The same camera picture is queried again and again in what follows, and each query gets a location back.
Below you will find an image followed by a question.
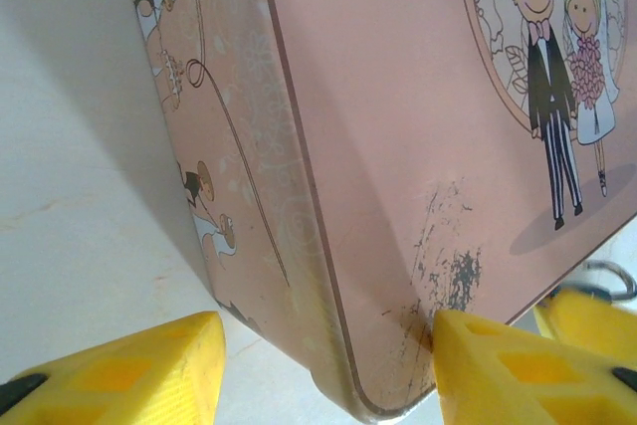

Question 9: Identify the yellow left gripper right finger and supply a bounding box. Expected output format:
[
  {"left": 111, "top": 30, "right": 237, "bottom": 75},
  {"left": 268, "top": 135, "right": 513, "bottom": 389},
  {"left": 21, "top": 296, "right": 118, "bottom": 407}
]
[{"left": 431, "top": 310, "right": 637, "bottom": 425}]

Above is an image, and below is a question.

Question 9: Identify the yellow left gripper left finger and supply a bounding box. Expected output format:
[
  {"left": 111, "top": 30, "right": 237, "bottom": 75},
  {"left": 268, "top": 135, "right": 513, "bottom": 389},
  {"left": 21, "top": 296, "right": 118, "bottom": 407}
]
[{"left": 0, "top": 311, "right": 227, "bottom": 425}]

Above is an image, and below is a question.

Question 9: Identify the pink wedding couple tin box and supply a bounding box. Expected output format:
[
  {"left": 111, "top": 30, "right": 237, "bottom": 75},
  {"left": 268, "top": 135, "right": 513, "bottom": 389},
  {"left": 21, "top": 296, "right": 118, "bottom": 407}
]
[{"left": 131, "top": 0, "right": 637, "bottom": 419}]

